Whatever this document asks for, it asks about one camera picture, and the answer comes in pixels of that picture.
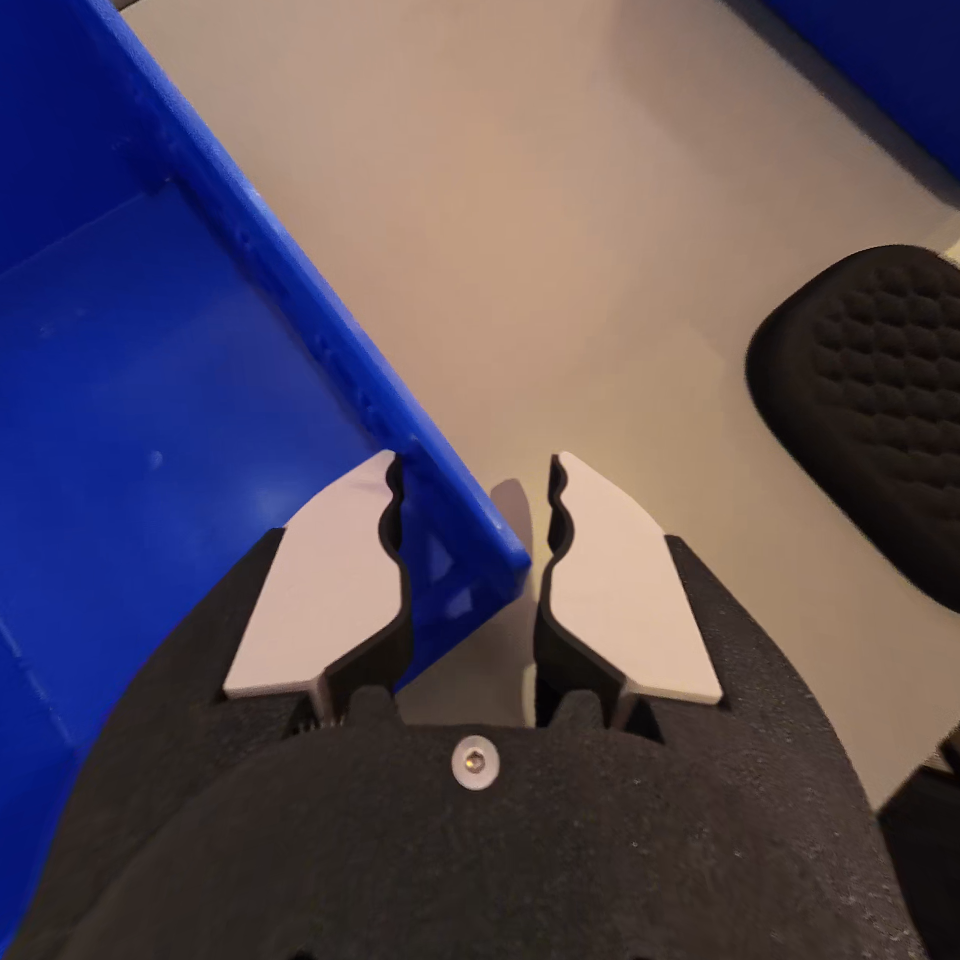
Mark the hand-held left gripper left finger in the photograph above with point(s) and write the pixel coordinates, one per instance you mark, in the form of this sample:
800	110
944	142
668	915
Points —
322	592

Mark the black wrist rest pad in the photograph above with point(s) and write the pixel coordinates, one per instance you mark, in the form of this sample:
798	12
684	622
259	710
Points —
862	390

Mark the blue plastic bin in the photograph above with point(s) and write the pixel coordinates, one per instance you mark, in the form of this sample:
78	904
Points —
900	60
150	375

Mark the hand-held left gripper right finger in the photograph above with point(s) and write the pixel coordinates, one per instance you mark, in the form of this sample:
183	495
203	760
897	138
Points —
630	607

